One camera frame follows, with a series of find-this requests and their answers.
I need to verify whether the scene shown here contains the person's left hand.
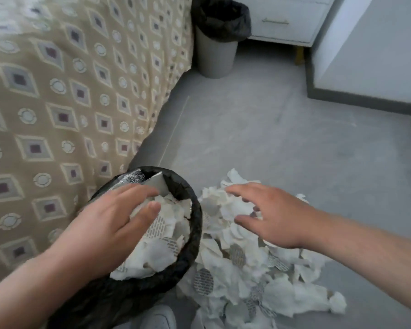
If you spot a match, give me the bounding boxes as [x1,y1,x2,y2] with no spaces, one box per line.
[46,183,162,281]

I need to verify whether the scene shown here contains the person's right hand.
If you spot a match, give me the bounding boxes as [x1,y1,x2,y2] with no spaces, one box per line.
[225,183,321,250]

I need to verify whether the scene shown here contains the tissues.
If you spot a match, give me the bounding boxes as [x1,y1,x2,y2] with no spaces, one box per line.
[109,191,192,281]

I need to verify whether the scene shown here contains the silver foil bag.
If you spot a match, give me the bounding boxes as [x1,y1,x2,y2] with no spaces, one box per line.
[89,169,167,202]

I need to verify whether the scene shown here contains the pile of white tissue scraps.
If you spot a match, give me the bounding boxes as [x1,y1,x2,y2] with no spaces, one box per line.
[176,168,348,329]

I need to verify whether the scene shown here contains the white trash bin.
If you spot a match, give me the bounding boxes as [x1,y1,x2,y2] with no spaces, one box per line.
[190,0,252,79]

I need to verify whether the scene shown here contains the person's right forearm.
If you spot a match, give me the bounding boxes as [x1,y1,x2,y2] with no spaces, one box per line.
[308,208,411,329]

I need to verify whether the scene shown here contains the white nightstand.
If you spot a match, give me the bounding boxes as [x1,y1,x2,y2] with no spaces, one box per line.
[232,0,336,65]

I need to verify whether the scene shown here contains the white shoe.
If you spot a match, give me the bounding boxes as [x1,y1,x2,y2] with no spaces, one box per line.
[137,304,177,329]

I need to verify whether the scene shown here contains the grey bed base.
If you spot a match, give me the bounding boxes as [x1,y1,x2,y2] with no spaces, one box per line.
[128,70,199,172]

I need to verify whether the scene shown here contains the dark grey skirting board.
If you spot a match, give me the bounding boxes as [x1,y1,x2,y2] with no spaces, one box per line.
[305,48,411,115]

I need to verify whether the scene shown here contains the beige patterned bedspread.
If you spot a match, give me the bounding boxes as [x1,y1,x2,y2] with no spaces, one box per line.
[0,0,195,292]

